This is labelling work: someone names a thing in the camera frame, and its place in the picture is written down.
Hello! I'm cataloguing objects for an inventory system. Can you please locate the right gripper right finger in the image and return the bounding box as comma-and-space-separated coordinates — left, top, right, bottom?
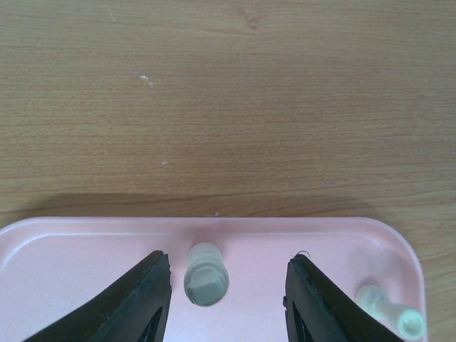
283, 254, 401, 342

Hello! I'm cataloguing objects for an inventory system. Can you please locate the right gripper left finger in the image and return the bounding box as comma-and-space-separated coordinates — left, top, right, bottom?
27, 251, 172, 342

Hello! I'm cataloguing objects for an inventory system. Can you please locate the light wooden chess piece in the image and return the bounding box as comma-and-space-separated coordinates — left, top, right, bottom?
184, 242, 229, 307

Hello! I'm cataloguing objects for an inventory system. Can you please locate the pink plastic tray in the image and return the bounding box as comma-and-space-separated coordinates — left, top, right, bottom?
1, 217, 428, 341

